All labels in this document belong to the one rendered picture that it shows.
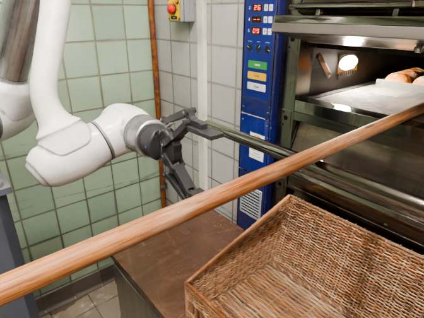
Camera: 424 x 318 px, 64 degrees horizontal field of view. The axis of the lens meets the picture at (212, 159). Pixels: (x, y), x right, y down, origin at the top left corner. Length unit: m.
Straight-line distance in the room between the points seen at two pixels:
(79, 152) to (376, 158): 0.80
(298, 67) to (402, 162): 0.42
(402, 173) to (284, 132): 0.41
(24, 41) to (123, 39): 0.73
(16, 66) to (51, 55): 0.35
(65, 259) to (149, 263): 0.95
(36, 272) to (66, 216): 1.48
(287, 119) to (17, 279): 0.99
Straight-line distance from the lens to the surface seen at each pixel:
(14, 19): 1.11
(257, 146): 0.80
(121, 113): 0.82
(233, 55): 1.37
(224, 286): 1.20
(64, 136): 0.78
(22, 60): 1.15
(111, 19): 1.74
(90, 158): 0.79
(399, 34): 0.85
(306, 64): 1.20
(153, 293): 1.25
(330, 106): 1.12
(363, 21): 0.89
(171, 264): 1.34
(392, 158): 1.08
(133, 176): 1.95
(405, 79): 1.49
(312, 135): 1.19
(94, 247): 0.43
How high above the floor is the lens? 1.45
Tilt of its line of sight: 23 degrees down
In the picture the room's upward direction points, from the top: straight up
